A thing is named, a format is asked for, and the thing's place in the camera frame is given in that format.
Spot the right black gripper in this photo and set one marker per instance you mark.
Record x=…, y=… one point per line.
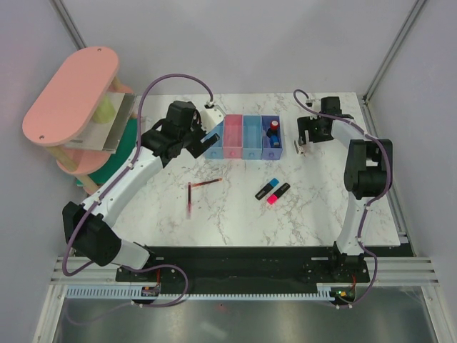
x=305, y=123

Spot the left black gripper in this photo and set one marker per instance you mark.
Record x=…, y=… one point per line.
x=198, y=147

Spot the light blue bin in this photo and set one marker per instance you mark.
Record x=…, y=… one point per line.
x=216, y=150

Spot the red black stamp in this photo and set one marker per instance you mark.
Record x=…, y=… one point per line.
x=273, y=128

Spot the blue eraser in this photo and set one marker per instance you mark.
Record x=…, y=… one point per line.
x=274, y=141

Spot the pink bin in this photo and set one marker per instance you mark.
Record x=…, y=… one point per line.
x=233, y=136

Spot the red pen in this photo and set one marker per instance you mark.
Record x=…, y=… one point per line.
x=189, y=188

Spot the purple bin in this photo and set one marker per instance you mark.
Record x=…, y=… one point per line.
x=269, y=153

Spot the dark red pencil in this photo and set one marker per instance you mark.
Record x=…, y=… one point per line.
x=200, y=184

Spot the blue cap highlighter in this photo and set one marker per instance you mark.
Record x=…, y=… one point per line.
x=266, y=189

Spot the pink cap highlighter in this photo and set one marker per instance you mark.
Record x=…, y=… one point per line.
x=278, y=193

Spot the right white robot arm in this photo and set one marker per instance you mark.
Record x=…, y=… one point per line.
x=367, y=178

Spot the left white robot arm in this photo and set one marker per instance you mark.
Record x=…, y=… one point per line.
x=88, y=226

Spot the green box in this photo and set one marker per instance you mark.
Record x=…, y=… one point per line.
x=115, y=161

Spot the pink wooden shelf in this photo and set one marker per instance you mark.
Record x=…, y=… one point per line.
x=82, y=114

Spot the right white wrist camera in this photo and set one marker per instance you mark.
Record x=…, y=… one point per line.
x=313, y=102

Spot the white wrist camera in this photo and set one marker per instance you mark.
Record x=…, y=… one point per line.
x=313, y=102
x=211, y=117

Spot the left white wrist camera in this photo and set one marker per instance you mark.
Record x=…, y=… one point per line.
x=211, y=117

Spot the left aluminium frame post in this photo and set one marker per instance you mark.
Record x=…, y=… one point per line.
x=68, y=23

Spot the aluminium frame post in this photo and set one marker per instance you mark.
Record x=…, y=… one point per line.
x=398, y=41
x=68, y=23

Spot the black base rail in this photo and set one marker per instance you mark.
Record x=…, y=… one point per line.
x=247, y=270

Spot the right aluminium frame post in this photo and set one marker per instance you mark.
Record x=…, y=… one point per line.
x=398, y=41

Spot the white cable duct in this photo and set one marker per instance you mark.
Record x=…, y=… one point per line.
x=138, y=292

